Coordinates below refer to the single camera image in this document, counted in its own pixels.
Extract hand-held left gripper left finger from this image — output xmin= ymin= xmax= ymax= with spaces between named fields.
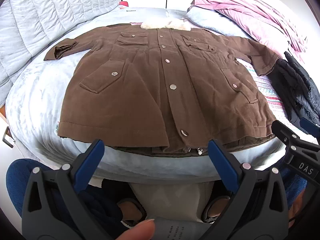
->
xmin=22 ymin=139 xmax=120 ymax=240

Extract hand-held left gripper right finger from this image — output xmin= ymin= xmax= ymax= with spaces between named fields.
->
xmin=202 ymin=139 xmax=290 ymax=240

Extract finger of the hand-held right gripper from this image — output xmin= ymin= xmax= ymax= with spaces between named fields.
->
xmin=299 ymin=117 xmax=320 ymax=145
xmin=272 ymin=120 xmax=304 ymax=153

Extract brown coat with fleece collar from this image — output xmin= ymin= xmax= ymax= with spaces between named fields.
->
xmin=44 ymin=17 xmax=282 ymax=158

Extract person's right forearm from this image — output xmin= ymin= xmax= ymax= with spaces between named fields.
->
xmin=288 ymin=192 xmax=307 ymax=232

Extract person's left hand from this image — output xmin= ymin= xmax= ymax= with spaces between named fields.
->
xmin=114 ymin=219 xmax=156 ymax=240

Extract black puffer jacket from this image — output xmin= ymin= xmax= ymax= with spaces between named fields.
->
xmin=270 ymin=51 xmax=320 ymax=137

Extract patterned knit-print blanket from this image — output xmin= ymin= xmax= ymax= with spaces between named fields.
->
xmin=55 ymin=21 xmax=292 ymax=134

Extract grey slipper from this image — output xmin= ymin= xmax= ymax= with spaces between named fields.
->
xmin=201 ymin=195 xmax=231 ymax=224

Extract person's navy blue pants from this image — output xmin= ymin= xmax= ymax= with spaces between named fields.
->
xmin=6 ymin=159 xmax=309 ymax=230

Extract grey plush bed cover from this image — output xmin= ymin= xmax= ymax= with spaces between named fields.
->
xmin=5 ymin=6 xmax=284 ymax=179

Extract pink velvet blanket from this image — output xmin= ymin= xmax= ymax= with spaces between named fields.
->
xmin=191 ymin=0 xmax=308 ymax=64

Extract grey quilted backrest cushion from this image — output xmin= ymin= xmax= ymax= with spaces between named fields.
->
xmin=0 ymin=0 xmax=121 ymax=90

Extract white fringed throw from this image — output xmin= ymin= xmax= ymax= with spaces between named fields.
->
xmin=164 ymin=8 xmax=188 ymax=22

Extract wall socket with white charger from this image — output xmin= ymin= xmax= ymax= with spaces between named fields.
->
xmin=2 ymin=126 xmax=15 ymax=148

